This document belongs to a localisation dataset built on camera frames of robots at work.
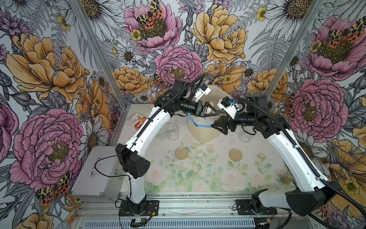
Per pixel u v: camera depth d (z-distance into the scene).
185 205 0.76
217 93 0.92
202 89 0.63
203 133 0.84
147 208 0.74
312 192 0.38
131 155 0.45
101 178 0.69
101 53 0.90
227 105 0.56
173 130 1.02
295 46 0.86
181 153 0.92
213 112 0.62
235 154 0.94
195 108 0.61
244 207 0.74
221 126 0.59
